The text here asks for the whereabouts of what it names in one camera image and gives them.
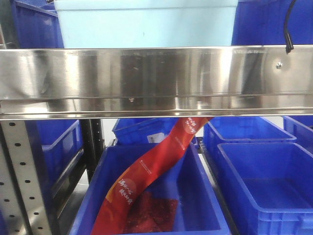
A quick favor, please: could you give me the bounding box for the light blue plastic bin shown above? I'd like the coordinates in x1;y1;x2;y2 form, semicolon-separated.
54;0;238;48

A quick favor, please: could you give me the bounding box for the blue bin rear middle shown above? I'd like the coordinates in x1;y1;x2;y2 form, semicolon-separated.
112;117;178;145

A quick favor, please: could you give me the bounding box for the blue bin lower middle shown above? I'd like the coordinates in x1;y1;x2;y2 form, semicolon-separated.
69;144;230;235

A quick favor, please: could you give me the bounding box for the blue bin rear right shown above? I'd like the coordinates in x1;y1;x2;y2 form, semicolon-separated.
203;117;296;156

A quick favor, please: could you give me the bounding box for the blue bin lower left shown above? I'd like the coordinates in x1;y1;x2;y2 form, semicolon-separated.
25;119;83;196

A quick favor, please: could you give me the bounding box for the red snack package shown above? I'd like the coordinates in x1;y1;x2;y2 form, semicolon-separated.
91;117;212;235

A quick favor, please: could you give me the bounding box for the blue bin lower right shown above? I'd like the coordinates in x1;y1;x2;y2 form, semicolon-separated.
218;143;313;235

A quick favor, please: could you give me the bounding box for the blue bin upper right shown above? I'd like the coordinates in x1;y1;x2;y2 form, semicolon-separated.
232;0;313;46

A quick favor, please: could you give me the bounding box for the blue bin far right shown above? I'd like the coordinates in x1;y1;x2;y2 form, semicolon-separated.
283;116;313;153

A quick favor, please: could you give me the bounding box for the blue bin upper left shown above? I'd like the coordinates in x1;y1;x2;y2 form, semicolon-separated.
10;0;64;48

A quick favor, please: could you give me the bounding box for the stainless steel shelf rail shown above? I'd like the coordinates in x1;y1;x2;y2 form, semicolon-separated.
0;45;313;120

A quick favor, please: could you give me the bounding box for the black cable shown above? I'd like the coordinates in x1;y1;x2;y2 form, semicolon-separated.
283;0;298;54

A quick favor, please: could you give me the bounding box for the perforated steel shelf post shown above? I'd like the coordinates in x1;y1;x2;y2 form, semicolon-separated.
0;120;60;235

